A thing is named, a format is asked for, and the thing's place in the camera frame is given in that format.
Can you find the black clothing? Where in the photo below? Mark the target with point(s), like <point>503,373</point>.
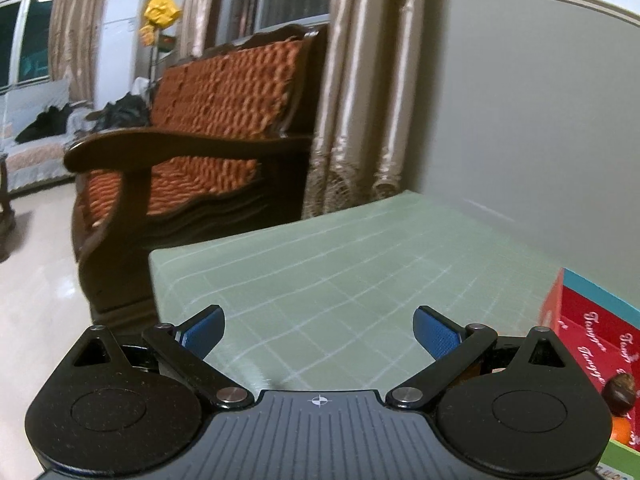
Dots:
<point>122,110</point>
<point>45,124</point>

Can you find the beige satin curtain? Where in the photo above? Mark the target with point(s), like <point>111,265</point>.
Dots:
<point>350,85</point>
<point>90,20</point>

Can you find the wooden sofa orange cushion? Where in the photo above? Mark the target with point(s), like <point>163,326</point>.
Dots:
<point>225,110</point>

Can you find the dark wooden furniture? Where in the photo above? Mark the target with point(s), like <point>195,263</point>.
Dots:
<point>6,210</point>

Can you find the colourful cardboard box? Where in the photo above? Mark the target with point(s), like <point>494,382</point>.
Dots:
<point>585,330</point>

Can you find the sofa with white cover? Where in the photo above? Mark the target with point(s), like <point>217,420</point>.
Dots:
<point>35,160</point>

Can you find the white refrigerator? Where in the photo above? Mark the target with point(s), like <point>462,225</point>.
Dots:
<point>117,50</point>

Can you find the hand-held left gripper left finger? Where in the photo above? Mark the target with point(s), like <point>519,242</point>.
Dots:
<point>205,332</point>

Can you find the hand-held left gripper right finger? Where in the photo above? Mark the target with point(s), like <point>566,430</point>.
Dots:
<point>437,337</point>

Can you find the orange mandarin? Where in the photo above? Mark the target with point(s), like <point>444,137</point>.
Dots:
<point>621,430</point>

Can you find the green checked tablecloth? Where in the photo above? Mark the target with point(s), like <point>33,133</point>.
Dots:
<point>350,285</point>

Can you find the dark wrinkled fruit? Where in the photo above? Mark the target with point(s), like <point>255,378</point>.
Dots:
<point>621,391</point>

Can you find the yellow plastic bag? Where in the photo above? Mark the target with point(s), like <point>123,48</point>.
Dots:
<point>161,7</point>

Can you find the dark balcony window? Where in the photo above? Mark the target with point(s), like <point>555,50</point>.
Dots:
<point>30,45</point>

